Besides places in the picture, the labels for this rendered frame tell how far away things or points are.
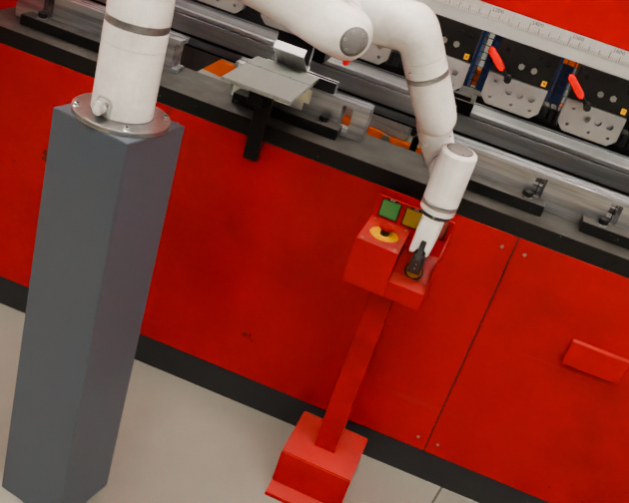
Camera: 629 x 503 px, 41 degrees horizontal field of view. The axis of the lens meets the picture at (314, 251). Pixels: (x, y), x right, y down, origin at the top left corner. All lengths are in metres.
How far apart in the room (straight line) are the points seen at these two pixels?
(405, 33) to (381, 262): 0.56
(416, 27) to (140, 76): 0.54
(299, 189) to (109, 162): 0.74
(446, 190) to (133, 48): 0.74
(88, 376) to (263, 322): 0.71
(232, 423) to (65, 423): 0.70
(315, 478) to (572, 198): 1.00
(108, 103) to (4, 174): 1.04
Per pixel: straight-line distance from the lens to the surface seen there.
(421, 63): 1.72
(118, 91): 1.60
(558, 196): 2.24
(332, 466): 2.31
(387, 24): 1.69
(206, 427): 2.48
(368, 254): 1.97
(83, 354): 1.82
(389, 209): 2.08
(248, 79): 2.08
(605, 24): 2.13
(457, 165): 1.84
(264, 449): 2.47
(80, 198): 1.68
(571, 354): 2.28
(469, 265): 2.20
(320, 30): 1.58
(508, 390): 2.37
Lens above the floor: 1.62
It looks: 27 degrees down
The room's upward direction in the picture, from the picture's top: 18 degrees clockwise
